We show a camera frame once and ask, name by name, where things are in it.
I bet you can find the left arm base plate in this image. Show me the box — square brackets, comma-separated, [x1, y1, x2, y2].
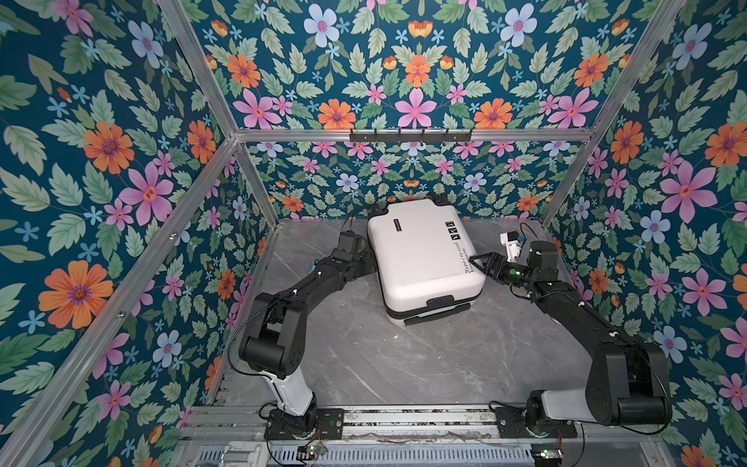
[265, 408, 345, 441]

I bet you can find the black hook rack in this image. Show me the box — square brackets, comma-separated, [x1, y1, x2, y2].
[348, 128, 473, 144]

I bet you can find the aluminium mounting rail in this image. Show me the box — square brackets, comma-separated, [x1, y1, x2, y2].
[177, 403, 663, 447]

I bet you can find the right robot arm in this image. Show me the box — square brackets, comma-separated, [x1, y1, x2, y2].
[470, 241, 673, 436]

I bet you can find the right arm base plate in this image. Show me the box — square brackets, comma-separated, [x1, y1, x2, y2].
[489, 401, 579, 439]

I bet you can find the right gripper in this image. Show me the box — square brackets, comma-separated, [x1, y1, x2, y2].
[469, 254, 536, 291]

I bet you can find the white hard-shell suitcase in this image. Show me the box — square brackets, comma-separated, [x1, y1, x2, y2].
[367, 198, 486, 327]

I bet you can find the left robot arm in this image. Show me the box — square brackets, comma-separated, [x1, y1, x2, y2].
[237, 230, 375, 435]

